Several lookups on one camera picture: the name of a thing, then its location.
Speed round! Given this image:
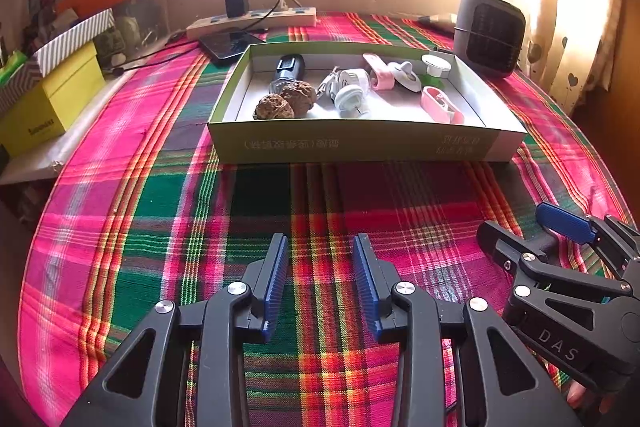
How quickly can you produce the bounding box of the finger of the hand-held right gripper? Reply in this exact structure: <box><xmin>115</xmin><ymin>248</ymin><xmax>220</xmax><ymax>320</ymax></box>
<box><xmin>476</xmin><ymin>221</ymin><xmax>638</xmax><ymax>304</ymax></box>
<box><xmin>536</xmin><ymin>202</ymin><xmax>640</xmax><ymax>279</ymax></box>

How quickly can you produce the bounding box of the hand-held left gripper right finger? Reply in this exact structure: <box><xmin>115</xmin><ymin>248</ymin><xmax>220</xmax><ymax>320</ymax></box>
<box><xmin>351</xmin><ymin>233</ymin><xmax>583</xmax><ymax>427</ymax></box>

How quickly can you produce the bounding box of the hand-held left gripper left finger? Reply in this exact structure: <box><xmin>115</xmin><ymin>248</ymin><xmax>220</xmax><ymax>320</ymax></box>
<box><xmin>60</xmin><ymin>233</ymin><xmax>291</xmax><ymax>427</ymax></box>

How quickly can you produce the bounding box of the green white cardboard box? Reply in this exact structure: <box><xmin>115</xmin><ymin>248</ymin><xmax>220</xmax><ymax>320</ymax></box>
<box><xmin>206</xmin><ymin>41</ymin><xmax>529</xmax><ymax>164</ymax></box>

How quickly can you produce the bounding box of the pink oval case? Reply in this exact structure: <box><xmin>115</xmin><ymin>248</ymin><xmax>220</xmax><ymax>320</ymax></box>
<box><xmin>421</xmin><ymin>86</ymin><xmax>466</xmax><ymax>125</ymax></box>

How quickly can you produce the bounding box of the brown walnut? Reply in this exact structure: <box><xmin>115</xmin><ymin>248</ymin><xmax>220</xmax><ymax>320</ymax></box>
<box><xmin>253</xmin><ymin>93</ymin><xmax>295</xmax><ymax>122</ymax></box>
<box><xmin>280</xmin><ymin>82</ymin><xmax>318</xmax><ymax>112</ymax></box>

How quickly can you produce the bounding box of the white round plug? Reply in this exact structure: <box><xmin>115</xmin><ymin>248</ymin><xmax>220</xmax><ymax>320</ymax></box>
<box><xmin>334</xmin><ymin>85</ymin><xmax>372</xmax><ymax>118</ymax></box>

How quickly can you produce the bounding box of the white dome gadget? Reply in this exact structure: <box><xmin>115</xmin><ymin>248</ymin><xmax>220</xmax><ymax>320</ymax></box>
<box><xmin>387</xmin><ymin>61</ymin><xmax>425</xmax><ymax>94</ymax></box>

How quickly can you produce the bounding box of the white usb cable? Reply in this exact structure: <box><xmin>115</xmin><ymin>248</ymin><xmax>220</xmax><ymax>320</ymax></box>
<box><xmin>317</xmin><ymin>66</ymin><xmax>346</xmax><ymax>100</ymax></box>

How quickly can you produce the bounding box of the pink plastic clip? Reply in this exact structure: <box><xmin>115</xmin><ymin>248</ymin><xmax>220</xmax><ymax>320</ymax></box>
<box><xmin>362</xmin><ymin>53</ymin><xmax>395</xmax><ymax>92</ymax></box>

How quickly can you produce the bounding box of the small white jar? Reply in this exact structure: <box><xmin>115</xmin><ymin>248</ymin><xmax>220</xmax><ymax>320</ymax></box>
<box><xmin>339</xmin><ymin>68</ymin><xmax>373</xmax><ymax>94</ymax></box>

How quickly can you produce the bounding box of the black bike light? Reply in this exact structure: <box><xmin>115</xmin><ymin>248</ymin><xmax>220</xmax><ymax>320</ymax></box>
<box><xmin>270</xmin><ymin>54</ymin><xmax>306</xmax><ymax>92</ymax></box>

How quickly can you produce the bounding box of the person's right hand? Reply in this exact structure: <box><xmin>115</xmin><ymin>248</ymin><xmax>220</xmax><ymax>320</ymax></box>
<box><xmin>566</xmin><ymin>379</ymin><xmax>601</xmax><ymax>413</ymax></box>

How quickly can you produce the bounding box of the plaid blanket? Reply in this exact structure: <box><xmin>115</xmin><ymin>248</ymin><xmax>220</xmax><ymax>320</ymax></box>
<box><xmin>20</xmin><ymin>12</ymin><xmax>638</xmax><ymax>427</ymax></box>

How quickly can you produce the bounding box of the grey fan heater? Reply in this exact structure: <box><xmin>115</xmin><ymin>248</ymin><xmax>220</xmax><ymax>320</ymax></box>
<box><xmin>452</xmin><ymin>0</ymin><xmax>528</xmax><ymax>78</ymax></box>

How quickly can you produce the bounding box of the cream heart print curtain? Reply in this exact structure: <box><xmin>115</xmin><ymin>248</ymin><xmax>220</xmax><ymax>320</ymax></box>
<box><xmin>530</xmin><ymin>0</ymin><xmax>626</xmax><ymax>108</ymax></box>

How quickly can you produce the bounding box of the beige folded bag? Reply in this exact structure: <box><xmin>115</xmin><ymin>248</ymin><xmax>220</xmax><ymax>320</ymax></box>
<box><xmin>417</xmin><ymin>13</ymin><xmax>458</xmax><ymax>32</ymax></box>

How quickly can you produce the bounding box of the black smartphone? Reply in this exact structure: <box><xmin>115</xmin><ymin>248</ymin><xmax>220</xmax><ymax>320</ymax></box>
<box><xmin>199</xmin><ymin>29</ymin><xmax>267</xmax><ymax>68</ymax></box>

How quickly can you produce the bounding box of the white power strip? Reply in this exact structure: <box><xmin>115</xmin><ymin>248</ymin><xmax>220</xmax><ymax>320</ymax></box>
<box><xmin>186</xmin><ymin>7</ymin><xmax>318</xmax><ymax>40</ymax></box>

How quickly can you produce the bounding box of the yellow box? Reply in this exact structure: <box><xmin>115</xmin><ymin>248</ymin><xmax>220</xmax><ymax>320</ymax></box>
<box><xmin>0</xmin><ymin>42</ymin><xmax>107</xmax><ymax>158</ymax></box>

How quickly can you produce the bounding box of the clear plastic tank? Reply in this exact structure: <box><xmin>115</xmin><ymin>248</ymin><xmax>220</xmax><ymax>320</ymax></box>
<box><xmin>97</xmin><ymin>0</ymin><xmax>171</xmax><ymax>68</ymax></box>

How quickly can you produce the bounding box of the grey striped box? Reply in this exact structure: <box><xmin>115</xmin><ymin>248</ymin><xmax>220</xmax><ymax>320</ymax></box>
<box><xmin>35</xmin><ymin>8</ymin><xmax>116</xmax><ymax>78</ymax></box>

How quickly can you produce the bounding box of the green tissue pack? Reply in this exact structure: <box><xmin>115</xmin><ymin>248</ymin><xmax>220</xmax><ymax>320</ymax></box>
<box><xmin>0</xmin><ymin>51</ymin><xmax>28</xmax><ymax>85</ymax></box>

